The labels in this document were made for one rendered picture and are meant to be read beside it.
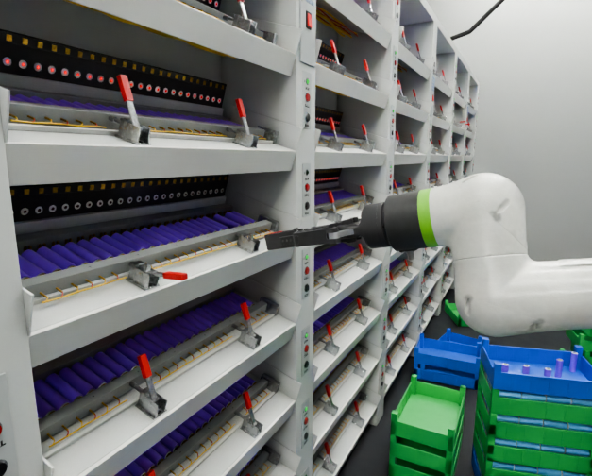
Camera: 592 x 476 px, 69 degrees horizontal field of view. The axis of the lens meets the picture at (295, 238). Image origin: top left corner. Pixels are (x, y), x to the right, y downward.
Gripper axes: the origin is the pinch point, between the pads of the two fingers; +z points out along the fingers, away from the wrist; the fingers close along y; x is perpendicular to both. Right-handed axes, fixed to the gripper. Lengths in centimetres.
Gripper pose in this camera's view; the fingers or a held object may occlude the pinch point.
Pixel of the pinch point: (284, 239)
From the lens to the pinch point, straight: 80.7
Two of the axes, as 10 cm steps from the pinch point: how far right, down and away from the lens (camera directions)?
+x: -1.9, -9.8, -0.8
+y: 4.7, -1.6, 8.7
